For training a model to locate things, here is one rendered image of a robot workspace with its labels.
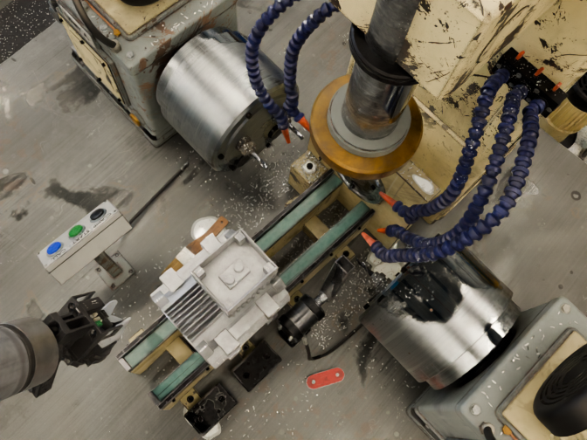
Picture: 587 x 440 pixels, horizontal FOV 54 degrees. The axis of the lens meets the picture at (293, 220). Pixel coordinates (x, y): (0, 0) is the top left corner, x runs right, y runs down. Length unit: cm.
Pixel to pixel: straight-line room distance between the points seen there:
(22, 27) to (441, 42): 234
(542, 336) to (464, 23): 65
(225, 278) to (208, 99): 35
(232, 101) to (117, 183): 47
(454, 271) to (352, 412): 45
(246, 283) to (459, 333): 38
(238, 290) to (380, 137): 38
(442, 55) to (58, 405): 109
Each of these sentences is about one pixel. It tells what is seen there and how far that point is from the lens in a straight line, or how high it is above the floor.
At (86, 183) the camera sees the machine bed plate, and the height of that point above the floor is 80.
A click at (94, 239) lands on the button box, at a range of 116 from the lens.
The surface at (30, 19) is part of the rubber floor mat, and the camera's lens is 283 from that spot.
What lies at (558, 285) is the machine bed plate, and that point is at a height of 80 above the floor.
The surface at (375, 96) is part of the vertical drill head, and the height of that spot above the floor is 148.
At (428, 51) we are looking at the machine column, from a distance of 67.
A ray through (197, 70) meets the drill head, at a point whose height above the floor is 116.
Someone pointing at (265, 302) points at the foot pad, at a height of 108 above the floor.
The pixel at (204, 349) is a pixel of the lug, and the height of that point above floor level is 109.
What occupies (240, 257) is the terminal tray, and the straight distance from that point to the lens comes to 107.
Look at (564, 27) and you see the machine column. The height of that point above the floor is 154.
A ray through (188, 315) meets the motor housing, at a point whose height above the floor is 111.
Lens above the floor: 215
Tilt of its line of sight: 72 degrees down
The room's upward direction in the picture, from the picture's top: 11 degrees clockwise
